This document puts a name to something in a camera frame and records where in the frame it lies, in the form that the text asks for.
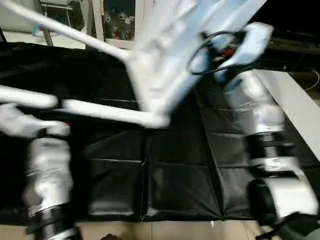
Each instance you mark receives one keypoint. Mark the white glass door cabinet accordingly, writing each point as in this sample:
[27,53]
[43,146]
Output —
[120,20]

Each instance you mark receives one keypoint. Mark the black plastic mat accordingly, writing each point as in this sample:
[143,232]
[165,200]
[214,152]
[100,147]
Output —
[175,175]

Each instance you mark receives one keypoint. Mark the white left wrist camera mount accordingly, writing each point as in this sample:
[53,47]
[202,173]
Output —
[20,125]

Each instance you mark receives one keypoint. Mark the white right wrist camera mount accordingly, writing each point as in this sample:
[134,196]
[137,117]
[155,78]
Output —
[255,42]

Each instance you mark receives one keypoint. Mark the grey metal storage rack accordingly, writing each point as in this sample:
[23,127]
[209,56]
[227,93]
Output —
[65,15]

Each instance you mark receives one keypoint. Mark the teal small stool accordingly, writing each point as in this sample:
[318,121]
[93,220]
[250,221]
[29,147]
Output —
[36,30]

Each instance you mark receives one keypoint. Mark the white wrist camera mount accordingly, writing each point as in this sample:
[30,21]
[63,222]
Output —
[255,42]
[20,125]

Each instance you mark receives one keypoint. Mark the white plastic table top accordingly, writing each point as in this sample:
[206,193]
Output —
[165,60]

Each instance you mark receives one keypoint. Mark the white side board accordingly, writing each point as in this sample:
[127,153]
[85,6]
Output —
[300,105]

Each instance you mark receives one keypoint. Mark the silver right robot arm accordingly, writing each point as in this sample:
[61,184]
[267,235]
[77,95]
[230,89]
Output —
[255,110]

